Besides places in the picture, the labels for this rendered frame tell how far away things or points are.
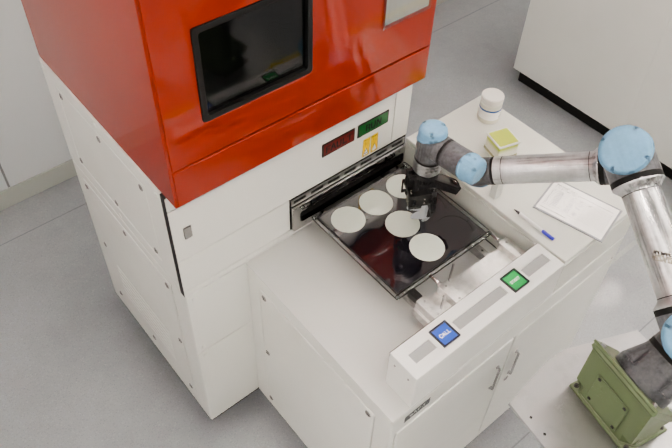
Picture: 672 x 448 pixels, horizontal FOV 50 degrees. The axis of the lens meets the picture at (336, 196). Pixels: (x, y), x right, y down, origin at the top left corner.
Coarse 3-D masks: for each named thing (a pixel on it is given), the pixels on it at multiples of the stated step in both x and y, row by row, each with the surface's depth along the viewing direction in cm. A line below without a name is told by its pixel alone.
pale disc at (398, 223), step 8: (392, 216) 212; (400, 216) 213; (408, 216) 213; (392, 224) 210; (400, 224) 210; (408, 224) 210; (416, 224) 211; (392, 232) 208; (400, 232) 208; (408, 232) 208; (416, 232) 208
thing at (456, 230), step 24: (360, 192) 219; (384, 216) 212; (432, 216) 213; (456, 216) 213; (360, 240) 206; (384, 240) 206; (408, 240) 206; (456, 240) 207; (384, 264) 201; (408, 264) 201; (432, 264) 201
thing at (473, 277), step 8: (488, 256) 206; (496, 256) 206; (504, 256) 206; (480, 264) 204; (488, 264) 204; (496, 264) 204; (504, 264) 204; (464, 272) 202; (472, 272) 202; (480, 272) 202; (488, 272) 202; (496, 272) 202; (456, 280) 200; (464, 280) 200; (472, 280) 200; (480, 280) 200; (464, 288) 198; (472, 288) 198; (432, 296) 196; (440, 296) 196; (440, 304) 194; (448, 304) 194; (416, 312) 192; (424, 320) 191
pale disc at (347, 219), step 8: (344, 208) 214; (352, 208) 214; (336, 216) 212; (344, 216) 212; (352, 216) 212; (360, 216) 212; (336, 224) 210; (344, 224) 210; (352, 224) 210; (360, 224) 210
